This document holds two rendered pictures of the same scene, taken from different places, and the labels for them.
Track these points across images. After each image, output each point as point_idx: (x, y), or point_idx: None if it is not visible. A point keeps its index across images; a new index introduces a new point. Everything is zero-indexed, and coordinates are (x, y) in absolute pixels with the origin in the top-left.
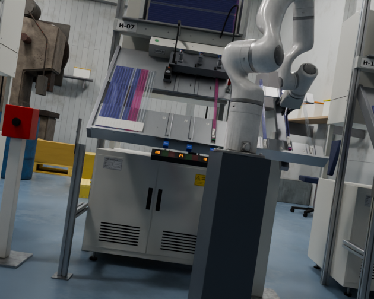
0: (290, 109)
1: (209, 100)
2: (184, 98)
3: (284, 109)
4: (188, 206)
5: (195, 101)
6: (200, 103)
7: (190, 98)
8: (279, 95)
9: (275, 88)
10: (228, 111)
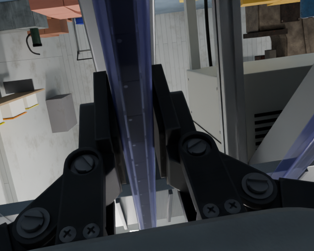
0: (103, 192)
1: (265, 73)
2: (311, 62)
3: (200, 156)
4: None
5: (269, 64)
6: (246, 65)
7: (310, 65)
8: (159, 199)
9: (182, 213)
10: (240, 53)
